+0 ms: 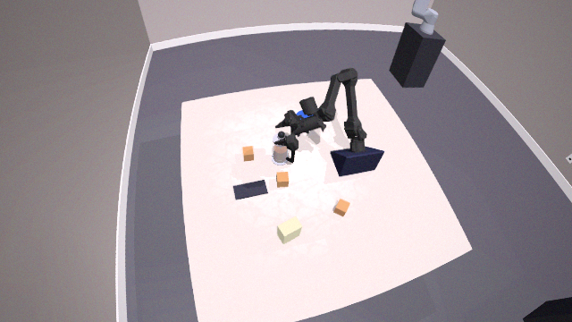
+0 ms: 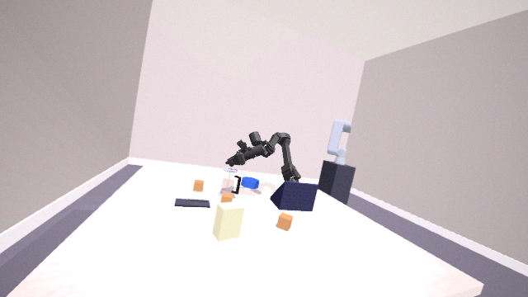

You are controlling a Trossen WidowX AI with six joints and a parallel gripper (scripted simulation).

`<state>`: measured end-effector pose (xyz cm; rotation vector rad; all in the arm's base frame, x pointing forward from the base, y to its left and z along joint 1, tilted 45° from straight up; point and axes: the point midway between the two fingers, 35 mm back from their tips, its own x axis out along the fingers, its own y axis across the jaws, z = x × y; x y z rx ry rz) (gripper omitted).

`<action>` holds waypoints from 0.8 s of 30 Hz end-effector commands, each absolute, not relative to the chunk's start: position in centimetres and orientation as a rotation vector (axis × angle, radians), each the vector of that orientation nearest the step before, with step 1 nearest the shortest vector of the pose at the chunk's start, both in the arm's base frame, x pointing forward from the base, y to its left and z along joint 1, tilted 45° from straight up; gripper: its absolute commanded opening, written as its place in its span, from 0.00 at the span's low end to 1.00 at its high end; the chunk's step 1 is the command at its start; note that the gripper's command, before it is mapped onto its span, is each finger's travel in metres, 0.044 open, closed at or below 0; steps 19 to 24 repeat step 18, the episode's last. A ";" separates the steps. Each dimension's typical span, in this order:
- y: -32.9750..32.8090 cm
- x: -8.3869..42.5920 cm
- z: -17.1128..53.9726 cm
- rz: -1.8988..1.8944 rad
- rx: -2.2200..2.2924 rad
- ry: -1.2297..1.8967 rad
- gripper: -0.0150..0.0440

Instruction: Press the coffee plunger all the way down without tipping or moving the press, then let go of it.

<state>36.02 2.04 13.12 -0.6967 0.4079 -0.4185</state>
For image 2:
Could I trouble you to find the cream rectangular block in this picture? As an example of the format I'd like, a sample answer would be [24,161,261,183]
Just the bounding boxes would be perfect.
[213,202,245,241]

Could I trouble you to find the tan cube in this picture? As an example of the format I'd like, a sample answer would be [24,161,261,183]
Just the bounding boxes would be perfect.
[276,213,294,231]
[220,193,233,203]
[193,180,204,192]

